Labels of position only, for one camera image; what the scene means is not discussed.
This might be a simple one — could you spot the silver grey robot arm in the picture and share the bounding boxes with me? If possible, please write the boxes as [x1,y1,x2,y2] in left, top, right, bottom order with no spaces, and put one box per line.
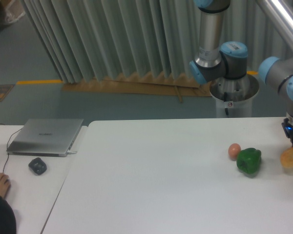
[189,0,293,146]

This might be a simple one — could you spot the clear plastic bag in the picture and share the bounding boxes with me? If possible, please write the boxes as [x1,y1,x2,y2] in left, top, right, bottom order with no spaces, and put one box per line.
[0,0,25,26]

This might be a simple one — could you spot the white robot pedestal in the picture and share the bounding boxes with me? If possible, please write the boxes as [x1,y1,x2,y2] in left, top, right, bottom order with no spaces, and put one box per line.
[213,96,252,118]

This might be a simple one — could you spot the brown egg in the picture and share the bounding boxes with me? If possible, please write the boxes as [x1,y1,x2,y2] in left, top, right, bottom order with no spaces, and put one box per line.
[228,143,241,158]

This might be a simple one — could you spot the silver closed laptop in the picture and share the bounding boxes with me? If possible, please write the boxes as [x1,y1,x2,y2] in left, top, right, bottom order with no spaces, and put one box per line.
[7,118,83,157]

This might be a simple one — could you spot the grey-green pleated curtain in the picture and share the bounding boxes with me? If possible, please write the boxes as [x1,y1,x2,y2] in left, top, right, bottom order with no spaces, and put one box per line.
[19,0,293,83]

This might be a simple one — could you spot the white usb plug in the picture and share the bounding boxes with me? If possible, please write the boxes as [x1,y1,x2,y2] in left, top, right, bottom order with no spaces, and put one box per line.
[67,151,77,155]

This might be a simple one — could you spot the black sleeve forearm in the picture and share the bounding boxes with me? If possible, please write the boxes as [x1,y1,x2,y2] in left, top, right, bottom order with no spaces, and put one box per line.
[0,196,17,234]

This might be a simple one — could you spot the brown cardboard sheet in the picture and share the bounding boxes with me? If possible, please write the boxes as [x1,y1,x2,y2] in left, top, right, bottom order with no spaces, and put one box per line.
[62,72,210,99]

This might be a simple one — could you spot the black laptop cable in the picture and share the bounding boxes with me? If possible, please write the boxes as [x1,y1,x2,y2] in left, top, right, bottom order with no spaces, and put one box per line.
[0,124,24,174]

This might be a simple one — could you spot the green bell pepper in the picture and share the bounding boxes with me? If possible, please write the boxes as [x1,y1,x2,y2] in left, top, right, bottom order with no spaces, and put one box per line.
[236,148,262,175]

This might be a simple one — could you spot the golden bread loaf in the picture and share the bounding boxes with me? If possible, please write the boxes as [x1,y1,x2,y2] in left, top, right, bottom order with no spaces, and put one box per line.
[280,147,293,168]

